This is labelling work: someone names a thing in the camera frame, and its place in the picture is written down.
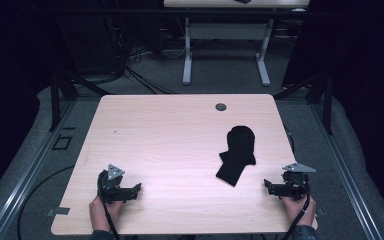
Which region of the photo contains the black sock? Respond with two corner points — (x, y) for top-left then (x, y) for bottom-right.
(215, 125), (257, 188)

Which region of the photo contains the black floor cable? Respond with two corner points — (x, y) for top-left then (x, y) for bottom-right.
(16, 164), (76, 240)

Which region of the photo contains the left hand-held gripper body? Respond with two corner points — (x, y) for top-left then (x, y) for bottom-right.
(97, 163), (130, 204)

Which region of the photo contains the aluminium floor rail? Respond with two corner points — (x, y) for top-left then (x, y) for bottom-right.
(0, 99), (78, 240)
(309, 99), (384, 240)

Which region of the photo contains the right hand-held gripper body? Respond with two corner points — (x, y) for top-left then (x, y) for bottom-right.
(280, 162), (317, 202)

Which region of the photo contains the black metal stand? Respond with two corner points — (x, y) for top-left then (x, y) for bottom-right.
(273, 71), (335, 136)
(47, 66), (112, 133)

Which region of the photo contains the black cable beside table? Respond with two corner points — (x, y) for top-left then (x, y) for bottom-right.
(282, 123), (296, 155)

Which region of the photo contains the bundle of black cables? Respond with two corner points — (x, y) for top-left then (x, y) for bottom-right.
(103, 13), (183, 96)

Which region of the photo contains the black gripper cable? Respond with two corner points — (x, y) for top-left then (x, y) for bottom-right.
(281, 193), (312, 240)
(98, 186), (122, 240)

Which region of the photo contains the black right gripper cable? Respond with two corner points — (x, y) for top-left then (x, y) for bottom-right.
(281, 193), (312, 240)

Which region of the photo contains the white desk with metal legs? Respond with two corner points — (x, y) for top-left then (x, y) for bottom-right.
(163, 0), (311, 87)

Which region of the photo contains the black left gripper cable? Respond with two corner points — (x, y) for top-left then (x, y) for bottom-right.
(98, 186), (122, 240)

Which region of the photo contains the grey tape strip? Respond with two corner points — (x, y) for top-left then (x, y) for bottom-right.
(45, 206), (71, 217)

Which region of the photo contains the person's right hand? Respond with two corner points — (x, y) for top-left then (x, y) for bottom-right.
(281, 194), (317, 228)

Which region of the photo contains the person's left hand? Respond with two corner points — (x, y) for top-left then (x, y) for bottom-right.
(88, 194), (124, 233)

